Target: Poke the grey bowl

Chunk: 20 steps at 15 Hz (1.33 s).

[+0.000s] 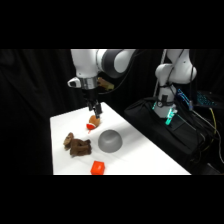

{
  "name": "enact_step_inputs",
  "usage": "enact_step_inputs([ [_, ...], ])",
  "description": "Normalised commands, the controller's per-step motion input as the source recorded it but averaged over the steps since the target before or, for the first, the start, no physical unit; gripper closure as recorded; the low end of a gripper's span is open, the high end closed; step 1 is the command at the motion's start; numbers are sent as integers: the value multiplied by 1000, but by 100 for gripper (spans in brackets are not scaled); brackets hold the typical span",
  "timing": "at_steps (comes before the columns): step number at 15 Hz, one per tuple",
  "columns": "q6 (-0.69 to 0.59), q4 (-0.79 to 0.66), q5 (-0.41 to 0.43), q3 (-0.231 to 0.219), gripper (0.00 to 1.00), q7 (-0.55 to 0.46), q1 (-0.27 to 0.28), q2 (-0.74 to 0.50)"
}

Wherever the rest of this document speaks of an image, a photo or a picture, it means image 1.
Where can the brown object behind arm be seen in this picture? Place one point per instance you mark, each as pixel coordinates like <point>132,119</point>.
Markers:
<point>105,83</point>

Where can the blue lit electronics box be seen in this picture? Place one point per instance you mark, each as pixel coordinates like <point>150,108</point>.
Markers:
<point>200,98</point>

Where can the grey upturned bowl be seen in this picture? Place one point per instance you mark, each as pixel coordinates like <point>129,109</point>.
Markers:
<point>110,141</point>

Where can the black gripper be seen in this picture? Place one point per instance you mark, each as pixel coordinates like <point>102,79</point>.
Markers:
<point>89,94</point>

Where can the black curtain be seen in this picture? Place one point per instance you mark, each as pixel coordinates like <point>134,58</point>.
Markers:
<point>30,100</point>

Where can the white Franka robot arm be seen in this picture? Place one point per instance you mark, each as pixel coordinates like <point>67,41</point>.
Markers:
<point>115,61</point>

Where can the black robot stand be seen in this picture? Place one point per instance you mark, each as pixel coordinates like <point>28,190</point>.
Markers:
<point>166,136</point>

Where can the orange red block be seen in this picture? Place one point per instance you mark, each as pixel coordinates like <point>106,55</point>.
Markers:
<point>98,168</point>

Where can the brown plush dog toy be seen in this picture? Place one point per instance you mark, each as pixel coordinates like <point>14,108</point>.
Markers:
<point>78,145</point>

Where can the orange and red toy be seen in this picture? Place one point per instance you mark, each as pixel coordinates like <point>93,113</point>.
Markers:
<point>92,123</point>

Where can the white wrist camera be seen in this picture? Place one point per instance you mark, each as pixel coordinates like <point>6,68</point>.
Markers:
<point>74,82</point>

